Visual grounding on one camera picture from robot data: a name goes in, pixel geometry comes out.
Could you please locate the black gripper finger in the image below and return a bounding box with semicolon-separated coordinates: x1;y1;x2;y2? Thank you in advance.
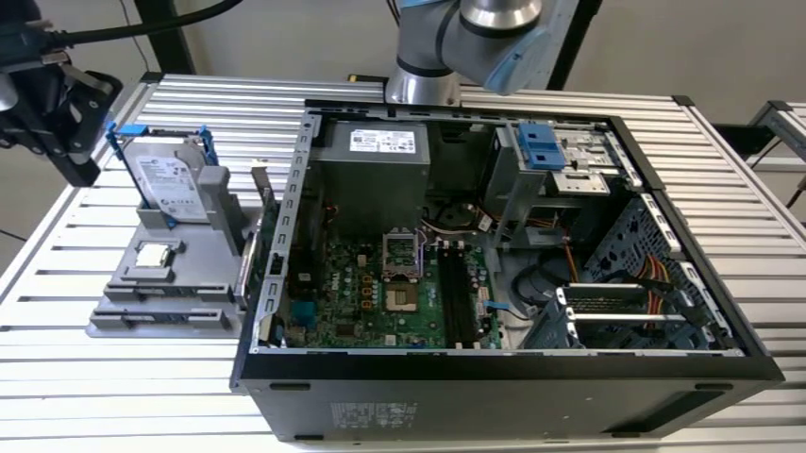
0;125;56;159
47;65;124;189

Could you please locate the black RAM slot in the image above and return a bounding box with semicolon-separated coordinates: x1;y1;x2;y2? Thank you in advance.
436;239;466;350
455;239;483;350

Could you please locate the hard disk in blue carrier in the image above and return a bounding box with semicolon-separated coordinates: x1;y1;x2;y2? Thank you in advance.
103;121;220;227

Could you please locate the silver CPU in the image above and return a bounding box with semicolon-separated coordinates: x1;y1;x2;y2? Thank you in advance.
135;243;172;268

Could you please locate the grey parts rack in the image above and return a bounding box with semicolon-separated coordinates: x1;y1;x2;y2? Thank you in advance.
84;167;265;340

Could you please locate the graphics card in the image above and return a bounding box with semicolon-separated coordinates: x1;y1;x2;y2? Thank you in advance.
235;164;281;308

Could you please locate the grey power supply unit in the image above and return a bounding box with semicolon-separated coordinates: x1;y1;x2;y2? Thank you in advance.
311;120;434;237

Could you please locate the metal socket cover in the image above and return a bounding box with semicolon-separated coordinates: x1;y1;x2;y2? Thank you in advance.
382;226;422;279

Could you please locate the round black fan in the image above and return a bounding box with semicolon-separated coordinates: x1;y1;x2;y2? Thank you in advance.
434;200;483;232

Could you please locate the CPU socket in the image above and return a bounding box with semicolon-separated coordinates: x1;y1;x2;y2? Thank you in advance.
383;277;422;313

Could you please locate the green motherboard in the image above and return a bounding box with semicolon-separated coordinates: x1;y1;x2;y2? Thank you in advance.
285;238;504;350

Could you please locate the blue drive latch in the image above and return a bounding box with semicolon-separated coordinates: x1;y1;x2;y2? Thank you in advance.
514;121;567;170

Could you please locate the black PC case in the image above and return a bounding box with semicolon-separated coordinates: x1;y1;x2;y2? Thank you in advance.
227;97;787;445

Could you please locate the metal disk bay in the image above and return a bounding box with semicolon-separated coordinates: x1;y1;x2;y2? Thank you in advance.
519;281;691;351

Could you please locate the neighbouring metal slat table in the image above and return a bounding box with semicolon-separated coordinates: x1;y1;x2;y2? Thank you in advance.
746;99;806;172

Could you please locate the black frame post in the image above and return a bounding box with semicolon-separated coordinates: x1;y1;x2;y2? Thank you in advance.
133;0;196;76
546;0;603;92

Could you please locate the locking lever wire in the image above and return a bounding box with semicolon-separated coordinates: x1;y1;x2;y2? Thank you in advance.
414;238;436;280

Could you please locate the wire with blue tab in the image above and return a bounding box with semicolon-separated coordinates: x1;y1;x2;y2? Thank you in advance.
482;296;543;322

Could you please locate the orange yellow wire bundle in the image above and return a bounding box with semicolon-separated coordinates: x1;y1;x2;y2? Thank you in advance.
631;256;674;318

